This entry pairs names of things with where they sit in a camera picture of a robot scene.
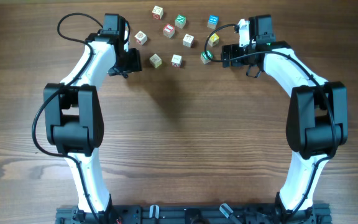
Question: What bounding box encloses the red-edged wooden block top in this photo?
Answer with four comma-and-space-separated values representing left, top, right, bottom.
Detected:
152, 6, 163, 20

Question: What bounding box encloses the green z block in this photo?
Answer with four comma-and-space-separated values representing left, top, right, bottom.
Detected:
200, 50, 213, 64
175, 14, 186, 29

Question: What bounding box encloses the wooden block airplane drawing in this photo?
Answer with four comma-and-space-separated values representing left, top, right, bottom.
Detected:
183, 34, 194, 48

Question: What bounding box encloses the wooden block red drawing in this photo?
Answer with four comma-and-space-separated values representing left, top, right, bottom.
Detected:
134, 30, 148, 45

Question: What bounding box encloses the blue block right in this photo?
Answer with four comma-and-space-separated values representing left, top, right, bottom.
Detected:
207, 15, 219, 29

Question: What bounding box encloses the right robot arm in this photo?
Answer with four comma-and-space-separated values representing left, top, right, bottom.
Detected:
221, 15, 348, 223

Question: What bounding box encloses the wooden block yellow side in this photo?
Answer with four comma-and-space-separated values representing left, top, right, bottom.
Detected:
149, 54, 162, 68

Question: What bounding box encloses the right black cable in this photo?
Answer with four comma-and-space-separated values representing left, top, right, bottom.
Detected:
203, 23, 338, 223

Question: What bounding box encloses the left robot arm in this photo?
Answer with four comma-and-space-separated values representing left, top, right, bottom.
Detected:
32, 14, 142, 223

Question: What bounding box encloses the yellow block right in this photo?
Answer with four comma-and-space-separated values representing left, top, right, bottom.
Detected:
208, 33, 219, 47

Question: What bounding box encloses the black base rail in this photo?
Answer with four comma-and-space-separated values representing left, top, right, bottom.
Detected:
55, 203, 333, 224

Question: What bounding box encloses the black cable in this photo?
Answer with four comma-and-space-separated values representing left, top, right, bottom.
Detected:
31, 12, 105, 224
203, 23, 338, 223

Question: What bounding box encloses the red I block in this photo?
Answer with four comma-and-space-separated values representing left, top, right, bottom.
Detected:
163, 24, 175, 39

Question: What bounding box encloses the left black cable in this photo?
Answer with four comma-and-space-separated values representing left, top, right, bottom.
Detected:
31, 12, 105, 224

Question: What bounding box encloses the wooden block red triangle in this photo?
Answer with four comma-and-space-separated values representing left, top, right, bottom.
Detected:
171, 54, 182, 68

